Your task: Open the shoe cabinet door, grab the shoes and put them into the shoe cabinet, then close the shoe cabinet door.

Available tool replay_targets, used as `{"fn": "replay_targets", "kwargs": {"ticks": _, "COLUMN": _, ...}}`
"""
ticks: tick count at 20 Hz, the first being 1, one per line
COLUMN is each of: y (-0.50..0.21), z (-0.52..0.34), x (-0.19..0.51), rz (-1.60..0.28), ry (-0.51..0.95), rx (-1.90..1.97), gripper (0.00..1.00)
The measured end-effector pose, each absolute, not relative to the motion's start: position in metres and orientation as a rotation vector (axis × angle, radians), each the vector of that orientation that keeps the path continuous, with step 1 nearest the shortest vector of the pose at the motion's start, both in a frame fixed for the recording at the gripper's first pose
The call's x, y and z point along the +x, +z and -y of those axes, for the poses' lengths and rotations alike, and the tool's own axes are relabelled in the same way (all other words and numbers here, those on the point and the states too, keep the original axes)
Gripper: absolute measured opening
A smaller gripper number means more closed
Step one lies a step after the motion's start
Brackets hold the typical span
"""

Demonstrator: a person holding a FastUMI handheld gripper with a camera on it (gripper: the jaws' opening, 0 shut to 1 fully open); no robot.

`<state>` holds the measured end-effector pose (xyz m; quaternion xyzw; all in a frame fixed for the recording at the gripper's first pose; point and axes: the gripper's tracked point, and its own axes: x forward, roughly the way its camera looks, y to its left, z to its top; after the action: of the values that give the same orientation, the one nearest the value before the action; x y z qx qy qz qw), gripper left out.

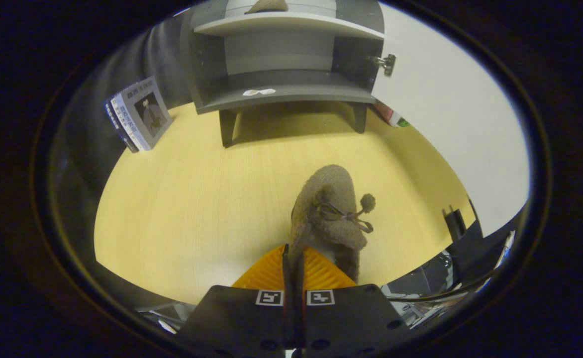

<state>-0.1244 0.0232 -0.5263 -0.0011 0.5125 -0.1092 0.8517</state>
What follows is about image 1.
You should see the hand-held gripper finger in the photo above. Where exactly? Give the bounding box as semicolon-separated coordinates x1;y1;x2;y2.
180;244;294;358
295;246;411;358

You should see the white shoe cabinet door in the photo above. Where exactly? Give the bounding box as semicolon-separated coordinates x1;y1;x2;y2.
371;2;531;237

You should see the metal door hinge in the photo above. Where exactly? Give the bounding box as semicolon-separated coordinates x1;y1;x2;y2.
367;53;396;76

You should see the black table clamp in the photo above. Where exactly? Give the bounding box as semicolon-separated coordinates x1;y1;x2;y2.
442;205;467;243

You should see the red green white object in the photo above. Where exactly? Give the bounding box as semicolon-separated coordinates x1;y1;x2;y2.
373;99;411;128

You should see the grey portrait cover book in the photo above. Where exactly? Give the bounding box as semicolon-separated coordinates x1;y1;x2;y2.
121;76;173;151

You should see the blue spine book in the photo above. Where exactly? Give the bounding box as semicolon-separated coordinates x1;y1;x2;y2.
111;92;143;151
104;97;138;153

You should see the black backdrop cloth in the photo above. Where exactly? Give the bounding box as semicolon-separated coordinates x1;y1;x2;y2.
55;7;197;209

